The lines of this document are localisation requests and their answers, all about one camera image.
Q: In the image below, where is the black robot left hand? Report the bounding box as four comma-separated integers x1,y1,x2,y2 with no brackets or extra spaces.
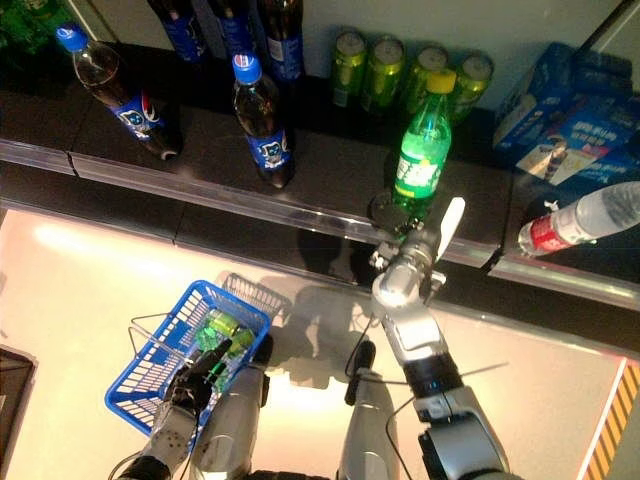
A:
162,337,234,414

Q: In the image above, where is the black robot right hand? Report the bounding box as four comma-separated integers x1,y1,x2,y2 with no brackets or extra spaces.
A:
368,191,467,261

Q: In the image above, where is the metal wire basket handle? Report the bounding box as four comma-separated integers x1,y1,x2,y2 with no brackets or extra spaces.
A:
127,312,201,361

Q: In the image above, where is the blue plastic shopping basket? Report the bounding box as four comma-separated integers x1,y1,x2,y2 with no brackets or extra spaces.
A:
103,278,274,437

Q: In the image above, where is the green drink can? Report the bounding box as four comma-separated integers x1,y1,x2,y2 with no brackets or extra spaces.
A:
449,53,495,124
332,30,369,109
402,45,449,116
360,35,406,117

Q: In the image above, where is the silver robot left leg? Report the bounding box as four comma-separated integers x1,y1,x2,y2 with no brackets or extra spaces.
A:
192,333,275,476

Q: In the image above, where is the silver robot leg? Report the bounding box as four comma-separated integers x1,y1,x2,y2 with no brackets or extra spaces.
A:
337,340,404,480
192,333,275,476

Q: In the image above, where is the dark metal shelf board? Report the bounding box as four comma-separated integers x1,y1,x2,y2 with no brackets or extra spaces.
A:
489,164,640,314
0,89,76,176
67,42,516,269

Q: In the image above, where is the water bottle red label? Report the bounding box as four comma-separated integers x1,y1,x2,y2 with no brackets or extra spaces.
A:
517,179,640,259

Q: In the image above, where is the small cola bottle blue label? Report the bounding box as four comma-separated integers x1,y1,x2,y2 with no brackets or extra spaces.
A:
207,0,254,59
258,0,305,84
147,0,207,64
54,23,184,162
231,52,296,190

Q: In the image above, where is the silver robot right leg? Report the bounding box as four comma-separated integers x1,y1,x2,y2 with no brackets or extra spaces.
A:
337,340,404,480

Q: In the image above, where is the yellow black hazard tape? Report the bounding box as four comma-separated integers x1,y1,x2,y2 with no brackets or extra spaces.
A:
582,357,640,480

